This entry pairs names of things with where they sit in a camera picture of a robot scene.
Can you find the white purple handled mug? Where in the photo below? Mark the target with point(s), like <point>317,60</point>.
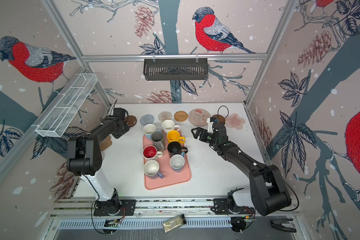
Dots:
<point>152,170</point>

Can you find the brown round wooden coaster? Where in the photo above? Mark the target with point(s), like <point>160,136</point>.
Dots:
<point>220,118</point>

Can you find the white blue handled mug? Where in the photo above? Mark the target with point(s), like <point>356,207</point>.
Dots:
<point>177,162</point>

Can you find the black mug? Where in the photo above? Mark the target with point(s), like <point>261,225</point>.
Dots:
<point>175,148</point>

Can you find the multicolour zigzag woven coaster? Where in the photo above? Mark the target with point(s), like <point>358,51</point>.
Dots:
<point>163,116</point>

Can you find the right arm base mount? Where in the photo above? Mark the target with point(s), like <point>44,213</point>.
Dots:
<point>237,202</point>

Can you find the white faceted mug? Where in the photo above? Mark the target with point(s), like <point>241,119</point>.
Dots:
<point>169,125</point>

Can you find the round bunny print coaster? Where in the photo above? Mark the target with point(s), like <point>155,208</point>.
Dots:
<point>199,117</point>

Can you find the black hanging wire basket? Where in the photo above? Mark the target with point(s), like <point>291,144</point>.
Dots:
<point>176,69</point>

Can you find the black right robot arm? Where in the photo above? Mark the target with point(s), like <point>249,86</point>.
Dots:
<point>269,191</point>

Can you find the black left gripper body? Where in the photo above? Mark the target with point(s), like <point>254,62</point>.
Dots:
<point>125,128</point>

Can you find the dark brown glossy coaster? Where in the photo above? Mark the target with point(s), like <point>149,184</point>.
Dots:
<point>131,121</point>

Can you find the fallen spice jar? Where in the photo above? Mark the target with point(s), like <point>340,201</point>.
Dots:
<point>174,223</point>

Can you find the pink flower shaped coaster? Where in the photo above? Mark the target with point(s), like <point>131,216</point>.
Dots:
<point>235,121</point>

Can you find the light blue mug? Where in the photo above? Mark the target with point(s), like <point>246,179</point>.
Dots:
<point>148,130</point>

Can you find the white wire mesh shelf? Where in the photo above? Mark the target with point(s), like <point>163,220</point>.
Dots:
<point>69,102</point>

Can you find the black clamp tool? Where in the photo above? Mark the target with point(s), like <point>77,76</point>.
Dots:
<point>284,225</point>

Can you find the red interior white mug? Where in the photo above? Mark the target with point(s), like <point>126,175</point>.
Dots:
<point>152,153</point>

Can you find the grey mug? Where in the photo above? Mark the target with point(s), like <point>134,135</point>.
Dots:
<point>158,140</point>

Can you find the pink rectangular tray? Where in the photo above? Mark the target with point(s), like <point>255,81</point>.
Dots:
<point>171,177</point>

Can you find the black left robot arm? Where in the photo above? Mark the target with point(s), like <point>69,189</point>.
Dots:
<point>84,155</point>

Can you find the grey round felt coaster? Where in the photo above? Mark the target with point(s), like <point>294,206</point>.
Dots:
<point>147,119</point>

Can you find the yellow mug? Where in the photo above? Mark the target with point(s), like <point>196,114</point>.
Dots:
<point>175,136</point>

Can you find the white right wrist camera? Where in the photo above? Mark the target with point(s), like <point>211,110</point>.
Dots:
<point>213,124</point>

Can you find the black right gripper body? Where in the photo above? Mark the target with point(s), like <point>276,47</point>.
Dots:
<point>205,137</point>

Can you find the brown rattan woven coaster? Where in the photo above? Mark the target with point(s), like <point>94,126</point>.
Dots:
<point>180,116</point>

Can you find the tan paw shaped coaster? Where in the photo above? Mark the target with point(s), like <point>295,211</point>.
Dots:
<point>106,143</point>

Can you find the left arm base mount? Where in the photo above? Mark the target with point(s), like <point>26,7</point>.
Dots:
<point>110,208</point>

